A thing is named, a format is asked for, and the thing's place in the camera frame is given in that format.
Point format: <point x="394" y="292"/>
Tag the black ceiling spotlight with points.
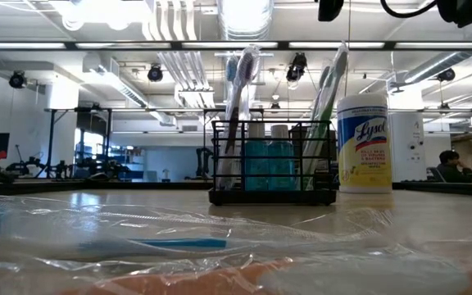
<point x="155" y="73"/>
<point x="447" y="75"/>
<point x="296" y="67"/>
<point x="17" y="80"/>

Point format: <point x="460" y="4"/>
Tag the black metal table frame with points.
<point x="96" y="186"/>

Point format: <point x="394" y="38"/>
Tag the person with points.
<point x="451" y="170"/>

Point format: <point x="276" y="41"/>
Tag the Lysol wipes canister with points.
<point x="365" y="143"/>

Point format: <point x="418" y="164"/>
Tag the green toothbrush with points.
<point x="323" y="98"/>
<point x="336" y="82"/>

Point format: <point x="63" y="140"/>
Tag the purple toothbrush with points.
<point x="247" y="65"/>

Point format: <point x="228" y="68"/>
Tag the silver ventilation duct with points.
<point x="244" y="20"/>

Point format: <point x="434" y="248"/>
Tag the teal mouthwash bottle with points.
<point x="256" y="164"/>
<point x="281" y="164"/>

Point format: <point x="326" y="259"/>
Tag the blue toothbrush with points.
<point x="232" y="69"/>
<point x="178" y="243"/>

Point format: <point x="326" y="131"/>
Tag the black background rig frame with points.
<point x="51" y="143"/>

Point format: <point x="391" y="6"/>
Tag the long linear light bar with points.
<point x="228" y="45"/>

